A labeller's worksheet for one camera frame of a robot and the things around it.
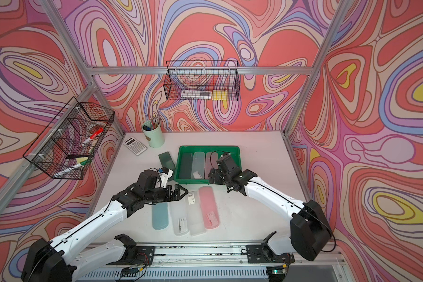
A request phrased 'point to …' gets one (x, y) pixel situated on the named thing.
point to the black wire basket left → (66, 148)
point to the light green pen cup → (155, 137)
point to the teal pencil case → (160, 214)
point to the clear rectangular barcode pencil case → (197, 224)
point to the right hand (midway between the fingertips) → (217, 179)
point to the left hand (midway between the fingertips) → (183, 193)
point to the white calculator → (134, 145)
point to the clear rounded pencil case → (180, 217)
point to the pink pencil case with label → (208, 207)
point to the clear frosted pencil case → (198, 165)
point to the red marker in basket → (100, 130)
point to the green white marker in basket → (71, 170)
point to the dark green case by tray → (166, 161)
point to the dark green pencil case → (185, 169)
